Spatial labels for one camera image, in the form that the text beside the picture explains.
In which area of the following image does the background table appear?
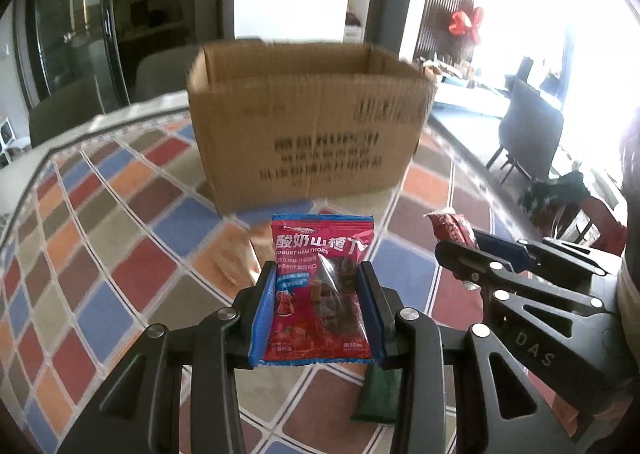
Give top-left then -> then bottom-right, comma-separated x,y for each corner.
430,58 -> 563,169

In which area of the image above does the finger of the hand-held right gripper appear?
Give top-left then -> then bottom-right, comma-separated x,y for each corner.
434,239 -> 617,335
472,229 -> 622,278

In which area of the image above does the brown cardboard box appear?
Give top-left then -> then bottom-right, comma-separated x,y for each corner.
186,38 -> 438,217

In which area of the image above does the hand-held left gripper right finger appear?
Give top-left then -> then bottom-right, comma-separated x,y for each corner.
356,260 -> 583,454

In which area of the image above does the dark green snack packet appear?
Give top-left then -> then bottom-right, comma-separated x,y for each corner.
349,364 -> 401,425

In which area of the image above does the glass door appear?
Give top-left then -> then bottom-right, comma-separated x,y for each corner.
15,0 -> 236,109

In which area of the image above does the dark blue-grey chair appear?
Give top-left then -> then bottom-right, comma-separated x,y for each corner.
487,78 -> 564,185

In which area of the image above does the red bow decoration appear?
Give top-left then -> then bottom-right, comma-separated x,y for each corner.
447,6 -> 485,43

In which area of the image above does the white shelf unit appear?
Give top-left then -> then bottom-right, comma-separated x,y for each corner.
0,116 -> 16,165

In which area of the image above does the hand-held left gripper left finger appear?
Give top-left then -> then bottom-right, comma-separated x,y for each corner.
57,260 -> 277,454

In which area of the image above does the dark green cloth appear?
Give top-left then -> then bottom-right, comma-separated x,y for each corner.
525,171 -> 591,229

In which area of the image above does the dark red snack packet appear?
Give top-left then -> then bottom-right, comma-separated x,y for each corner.
422,212 -> 478,291

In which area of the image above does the multicoloured checked tablecloth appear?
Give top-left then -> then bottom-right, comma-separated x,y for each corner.
0,88 -> 621,454

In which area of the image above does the grey chair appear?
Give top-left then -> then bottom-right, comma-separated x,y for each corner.
135,46 -> 202,104
29,78 -> 107,145

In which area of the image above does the red snack packet clear window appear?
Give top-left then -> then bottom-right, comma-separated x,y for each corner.
255,214 -> 376,366

